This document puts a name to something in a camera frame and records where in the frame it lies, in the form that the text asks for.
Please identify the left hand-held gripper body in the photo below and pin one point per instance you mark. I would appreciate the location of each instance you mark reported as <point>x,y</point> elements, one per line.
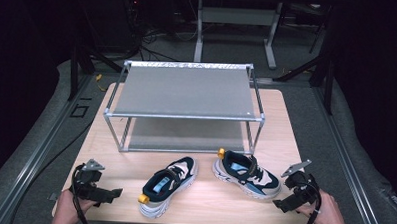
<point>85,184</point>

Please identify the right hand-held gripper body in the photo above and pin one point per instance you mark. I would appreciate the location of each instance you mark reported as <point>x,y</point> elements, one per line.
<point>300,184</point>

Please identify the navy white sneaker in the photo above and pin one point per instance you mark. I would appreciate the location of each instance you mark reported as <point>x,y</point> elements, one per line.
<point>250,180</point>
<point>165,182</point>

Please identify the grey metal-frame shoe rack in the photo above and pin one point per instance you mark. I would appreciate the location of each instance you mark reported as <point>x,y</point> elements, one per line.
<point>187,91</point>

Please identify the person's left hand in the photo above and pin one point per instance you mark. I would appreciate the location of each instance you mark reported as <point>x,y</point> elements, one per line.
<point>66,210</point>

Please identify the person's right hand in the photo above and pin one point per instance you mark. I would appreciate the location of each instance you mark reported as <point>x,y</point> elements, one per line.
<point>329,213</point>

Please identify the dark metal stand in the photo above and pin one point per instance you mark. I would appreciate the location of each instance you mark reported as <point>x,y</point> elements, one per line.
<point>327,83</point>

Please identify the small yellow floor object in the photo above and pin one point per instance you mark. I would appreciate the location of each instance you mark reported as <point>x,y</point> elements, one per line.
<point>98,77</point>

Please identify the black tripod stand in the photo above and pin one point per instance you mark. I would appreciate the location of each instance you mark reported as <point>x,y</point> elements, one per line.
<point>75,71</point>

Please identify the white metal stand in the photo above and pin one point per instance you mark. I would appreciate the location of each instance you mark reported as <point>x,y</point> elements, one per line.
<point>236,16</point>

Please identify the aluminium floor rail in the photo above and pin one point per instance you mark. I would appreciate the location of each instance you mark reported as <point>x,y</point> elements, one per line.
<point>35,153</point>
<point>351,164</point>

